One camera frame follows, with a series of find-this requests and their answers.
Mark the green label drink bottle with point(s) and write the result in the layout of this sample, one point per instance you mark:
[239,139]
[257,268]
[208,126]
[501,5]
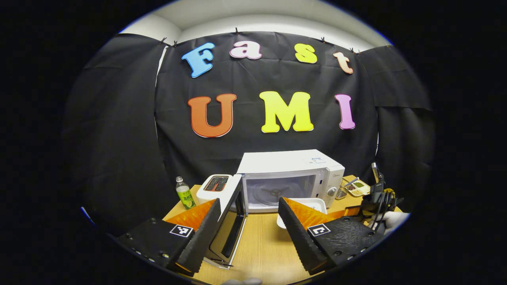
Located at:
[185,196]

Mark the black backdrop cloth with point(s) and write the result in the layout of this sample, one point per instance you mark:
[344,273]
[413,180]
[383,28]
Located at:
[245,79]

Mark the white microwave oven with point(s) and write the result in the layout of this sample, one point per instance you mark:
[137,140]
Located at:
[285,162]

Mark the white toaster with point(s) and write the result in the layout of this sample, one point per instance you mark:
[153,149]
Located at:
[210,194]

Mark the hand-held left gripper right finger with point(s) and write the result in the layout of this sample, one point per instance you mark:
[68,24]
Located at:
[299,237]

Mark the compartment tray with condiments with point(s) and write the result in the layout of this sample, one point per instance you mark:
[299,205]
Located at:
[359,189]

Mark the white food tray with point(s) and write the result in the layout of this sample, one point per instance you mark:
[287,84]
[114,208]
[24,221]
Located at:
[313,204]

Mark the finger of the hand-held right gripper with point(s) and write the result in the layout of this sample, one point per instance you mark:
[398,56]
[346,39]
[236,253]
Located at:
[350,210]

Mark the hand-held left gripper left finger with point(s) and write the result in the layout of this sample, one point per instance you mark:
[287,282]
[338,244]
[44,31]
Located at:
[200,237]

